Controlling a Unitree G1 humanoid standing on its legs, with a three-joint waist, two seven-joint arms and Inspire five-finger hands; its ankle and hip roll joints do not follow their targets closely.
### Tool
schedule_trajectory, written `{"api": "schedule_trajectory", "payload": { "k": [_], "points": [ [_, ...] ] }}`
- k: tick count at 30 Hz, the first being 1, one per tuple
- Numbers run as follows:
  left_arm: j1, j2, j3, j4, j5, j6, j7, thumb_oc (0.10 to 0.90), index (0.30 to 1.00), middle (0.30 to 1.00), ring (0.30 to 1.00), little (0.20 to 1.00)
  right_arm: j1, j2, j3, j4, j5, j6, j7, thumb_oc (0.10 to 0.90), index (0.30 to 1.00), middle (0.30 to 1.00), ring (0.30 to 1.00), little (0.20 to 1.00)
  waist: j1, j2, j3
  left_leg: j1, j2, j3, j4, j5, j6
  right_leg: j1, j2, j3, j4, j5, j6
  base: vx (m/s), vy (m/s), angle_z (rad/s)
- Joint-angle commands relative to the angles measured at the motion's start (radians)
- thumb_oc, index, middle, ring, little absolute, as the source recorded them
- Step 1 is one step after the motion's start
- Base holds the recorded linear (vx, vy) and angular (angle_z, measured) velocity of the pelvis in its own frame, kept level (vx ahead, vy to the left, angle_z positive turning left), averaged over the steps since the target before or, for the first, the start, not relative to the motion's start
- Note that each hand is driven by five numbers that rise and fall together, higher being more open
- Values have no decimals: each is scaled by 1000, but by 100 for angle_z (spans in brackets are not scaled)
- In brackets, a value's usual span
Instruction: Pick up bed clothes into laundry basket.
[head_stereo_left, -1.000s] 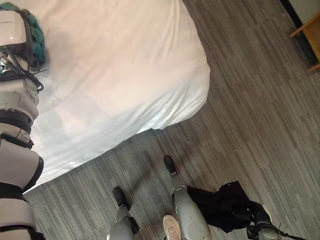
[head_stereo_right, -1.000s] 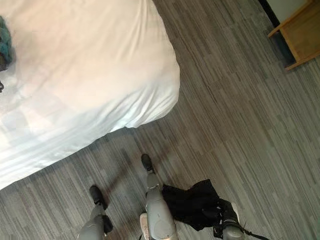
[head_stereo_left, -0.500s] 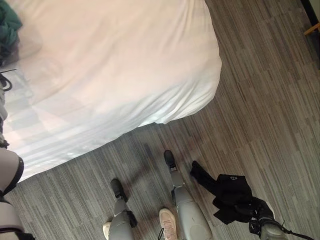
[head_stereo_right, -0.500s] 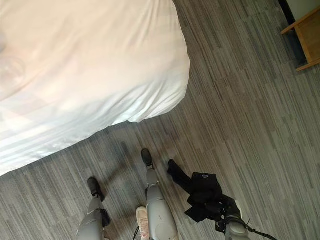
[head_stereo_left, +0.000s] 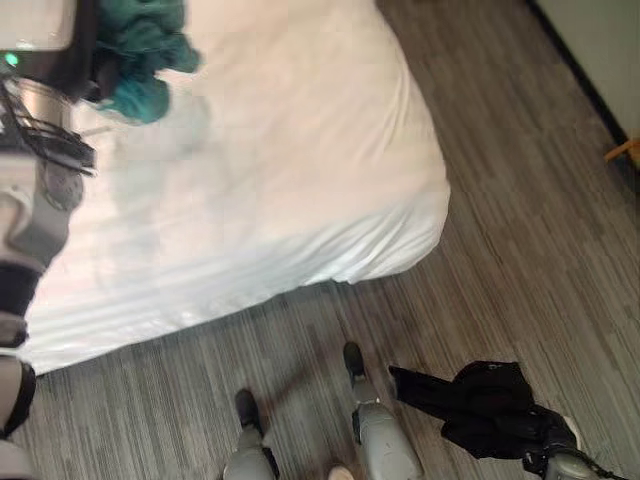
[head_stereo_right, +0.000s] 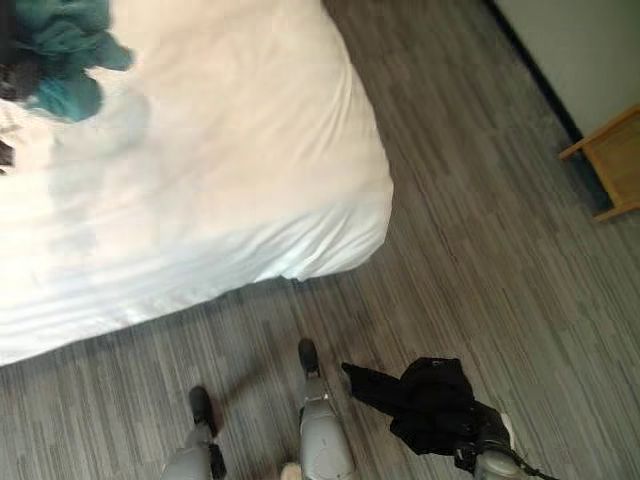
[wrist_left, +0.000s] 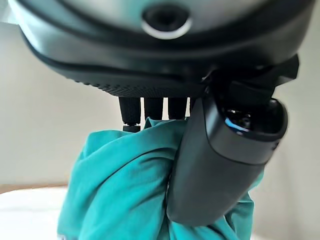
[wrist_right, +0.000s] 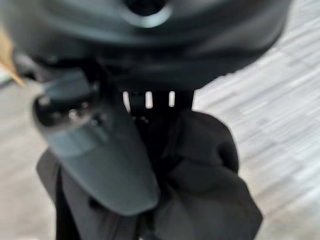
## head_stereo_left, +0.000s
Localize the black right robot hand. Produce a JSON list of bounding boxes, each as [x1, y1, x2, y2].
[[522, 412, 584, 474]]

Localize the silver robot leg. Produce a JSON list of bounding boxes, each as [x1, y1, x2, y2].
[[342, 341, 426, 480], [221, 388, 282, 480]]

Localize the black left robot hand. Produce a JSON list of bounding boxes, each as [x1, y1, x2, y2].
[[0, 0, 122, 104]]

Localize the orange wooden furniture leg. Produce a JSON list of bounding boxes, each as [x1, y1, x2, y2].
[[603, 135, 640, 165]]

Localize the black garment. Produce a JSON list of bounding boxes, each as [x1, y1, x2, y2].
[[388, 360, 561, 460]]

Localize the silver right robot leg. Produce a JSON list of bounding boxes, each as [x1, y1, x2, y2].
[[342, 341, 426, 480]]

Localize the black wrist cable bundle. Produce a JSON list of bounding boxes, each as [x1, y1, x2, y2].
[[0, 82, 97, 177]]

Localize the teal green garment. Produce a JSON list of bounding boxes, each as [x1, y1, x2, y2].
[[92, 0, 204, 124]]

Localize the silver left robot leg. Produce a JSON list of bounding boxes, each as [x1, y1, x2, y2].
[[221, 388, 282, 480]]

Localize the bed with white sheet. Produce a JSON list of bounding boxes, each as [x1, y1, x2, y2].
[[21, 0, 452, 376]]

